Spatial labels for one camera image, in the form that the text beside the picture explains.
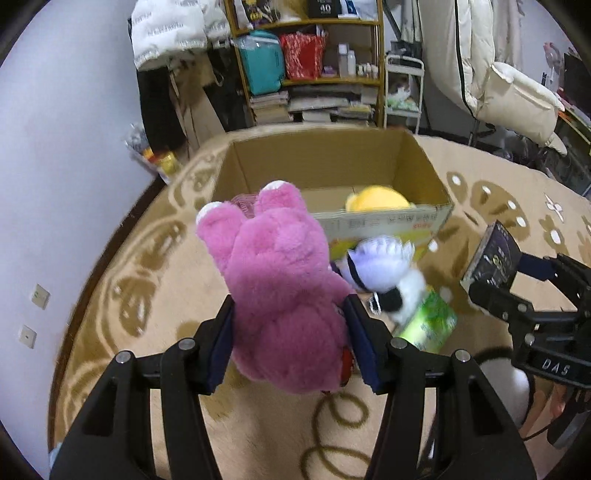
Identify white purple plush doll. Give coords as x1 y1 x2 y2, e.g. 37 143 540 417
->
335 234 428 325

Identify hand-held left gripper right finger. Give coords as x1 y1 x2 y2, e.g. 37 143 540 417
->
344 294 539 480

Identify flat cardboard sheets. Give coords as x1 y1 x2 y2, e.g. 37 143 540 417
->
168 69 228 155

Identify yellow plush toy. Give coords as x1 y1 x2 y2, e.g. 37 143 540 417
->
345 185 415 213

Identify white black plush toy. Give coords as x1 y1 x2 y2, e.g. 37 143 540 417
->
475 346 533 426

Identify black packet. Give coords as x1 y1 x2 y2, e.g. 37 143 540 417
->
461 220 523 291

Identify small stack of books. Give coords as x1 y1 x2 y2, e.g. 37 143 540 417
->
249 90 291 125

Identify white bottle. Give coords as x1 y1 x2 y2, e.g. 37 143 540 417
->
337 44 357 78

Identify yellow wooden shelf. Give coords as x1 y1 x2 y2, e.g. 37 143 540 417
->
225 0 387 129

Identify white metal cart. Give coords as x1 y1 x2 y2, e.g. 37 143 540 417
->
384 52 426 135

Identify wide stack of books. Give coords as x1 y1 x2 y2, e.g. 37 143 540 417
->
288 85 378 123

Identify green tissue pack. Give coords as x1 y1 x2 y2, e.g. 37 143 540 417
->
396 286 459 355

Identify clear bag of clutter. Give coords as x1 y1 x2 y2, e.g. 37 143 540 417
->
124 124 182 184

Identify person's right hand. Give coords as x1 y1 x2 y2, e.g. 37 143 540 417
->
518 382 591 480

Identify cream hanging coat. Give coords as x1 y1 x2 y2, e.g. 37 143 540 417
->
417 0 522 121

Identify black hanging garment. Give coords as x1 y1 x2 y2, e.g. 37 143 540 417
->
137 46 252 163

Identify beige patterned rug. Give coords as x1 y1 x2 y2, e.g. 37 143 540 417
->
48 131 591 480

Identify cardboard box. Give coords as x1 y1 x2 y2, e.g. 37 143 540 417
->
205 128 455 274

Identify cream padded armchair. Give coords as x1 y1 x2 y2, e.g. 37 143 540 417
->
479 61 570 157

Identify teal bag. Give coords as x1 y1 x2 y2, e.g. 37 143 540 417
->
235 30 286 96

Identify black monitor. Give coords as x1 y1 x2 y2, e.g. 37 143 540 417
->
562 52 591 112

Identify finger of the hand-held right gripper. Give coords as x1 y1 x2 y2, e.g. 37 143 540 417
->
518 251 591 315
468 278 537 325

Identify pink plush bear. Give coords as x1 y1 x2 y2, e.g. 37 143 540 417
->
196 181 357 396

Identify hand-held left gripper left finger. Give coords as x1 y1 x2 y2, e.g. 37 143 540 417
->
48 294 237 480

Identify red patterned bag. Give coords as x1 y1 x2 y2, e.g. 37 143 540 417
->
280 31 327 80

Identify white puffer jacket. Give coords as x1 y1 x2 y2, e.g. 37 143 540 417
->
130 0 232 71

